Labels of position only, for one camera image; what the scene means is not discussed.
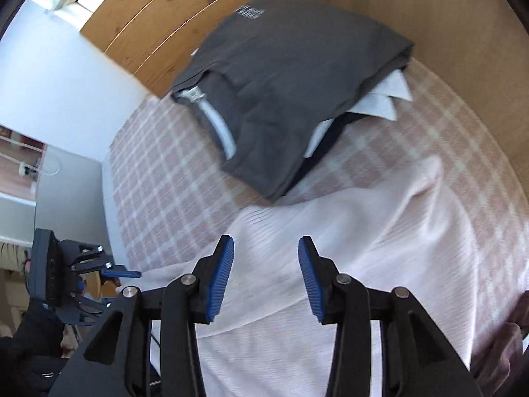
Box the white folded garment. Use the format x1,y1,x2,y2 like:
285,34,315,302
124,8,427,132
304,68,414,160

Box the pink plaid blanket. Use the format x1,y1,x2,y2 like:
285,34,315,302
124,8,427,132
101,56,529,340

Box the dark grey folded garment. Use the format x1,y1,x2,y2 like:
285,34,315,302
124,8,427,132
170,0,415,203

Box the cream ribbed sweater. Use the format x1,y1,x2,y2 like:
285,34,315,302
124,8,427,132
136,155,480,397

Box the black folded garment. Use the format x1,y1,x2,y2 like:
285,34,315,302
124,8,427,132
289,111,373,195

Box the person's left forearm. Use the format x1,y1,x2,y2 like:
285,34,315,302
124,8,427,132
0,298,79,397

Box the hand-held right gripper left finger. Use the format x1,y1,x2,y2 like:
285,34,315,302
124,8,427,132
49,234,235,397

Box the large wooden board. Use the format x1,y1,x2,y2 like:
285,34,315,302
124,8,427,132
295,0,529,183

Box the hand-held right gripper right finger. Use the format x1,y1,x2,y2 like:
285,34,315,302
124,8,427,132
298,236,484,397

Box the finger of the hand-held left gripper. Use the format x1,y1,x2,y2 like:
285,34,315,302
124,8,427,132
62,240,141,279
62,293,118,325

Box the slatted wooden panel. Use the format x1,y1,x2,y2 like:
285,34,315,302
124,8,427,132
78,0,304,100

